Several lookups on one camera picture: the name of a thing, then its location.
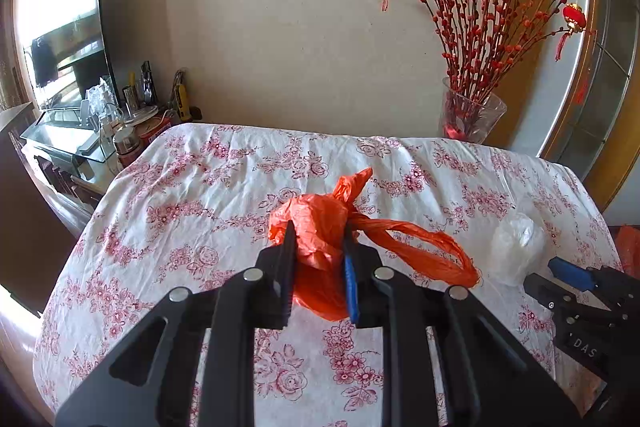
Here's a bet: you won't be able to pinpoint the orange plastic bag with handles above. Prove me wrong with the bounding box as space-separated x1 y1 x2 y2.
268 167 483 323

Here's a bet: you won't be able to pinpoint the dark television stand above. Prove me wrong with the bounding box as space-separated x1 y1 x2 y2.
0 102 123 318

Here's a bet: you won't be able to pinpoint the red tin can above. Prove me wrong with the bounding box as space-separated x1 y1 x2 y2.
139 116 173 148

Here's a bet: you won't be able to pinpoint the glass vase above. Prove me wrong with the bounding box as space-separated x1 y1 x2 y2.
439 77 507 145

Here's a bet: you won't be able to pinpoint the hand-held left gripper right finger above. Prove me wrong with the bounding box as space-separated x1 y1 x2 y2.
342 224 583 427

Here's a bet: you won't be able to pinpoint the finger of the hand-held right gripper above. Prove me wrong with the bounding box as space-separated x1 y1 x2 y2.
525 273 626 328
548 257 640 308

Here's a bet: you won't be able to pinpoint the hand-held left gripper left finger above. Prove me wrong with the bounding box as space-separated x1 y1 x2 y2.
55 221 298 427

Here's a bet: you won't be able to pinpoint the clear bag with red contents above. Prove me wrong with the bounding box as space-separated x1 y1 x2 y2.
617 224 640 264

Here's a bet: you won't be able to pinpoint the metal lid jar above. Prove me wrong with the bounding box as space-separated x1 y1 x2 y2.
113 126 142 168

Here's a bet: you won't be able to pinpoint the clear plastic packaging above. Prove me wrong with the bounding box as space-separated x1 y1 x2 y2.
80 77 123 130

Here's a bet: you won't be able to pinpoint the utensil holder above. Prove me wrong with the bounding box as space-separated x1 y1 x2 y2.
122 61 157 112

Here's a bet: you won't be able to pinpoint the yellow hand tool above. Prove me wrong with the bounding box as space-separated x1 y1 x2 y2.
171 68 192 120

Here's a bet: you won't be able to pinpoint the large red lantern ornament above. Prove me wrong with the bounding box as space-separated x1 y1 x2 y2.
554 3 587 62

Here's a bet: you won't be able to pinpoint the red berry branches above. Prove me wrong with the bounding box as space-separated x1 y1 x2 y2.
346 0 598 112

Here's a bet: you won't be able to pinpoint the floral white tablecloth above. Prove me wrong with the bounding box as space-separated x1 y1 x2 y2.
32 122 623 427

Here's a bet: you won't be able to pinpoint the flat screen television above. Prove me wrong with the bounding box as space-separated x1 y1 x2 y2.
30 0 121 110

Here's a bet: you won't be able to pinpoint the clear plastic bag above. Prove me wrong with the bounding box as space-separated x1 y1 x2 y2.
491 213 547 286

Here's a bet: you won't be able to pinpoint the wooden glass door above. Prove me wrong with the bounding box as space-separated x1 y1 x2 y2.
515 0 640 212

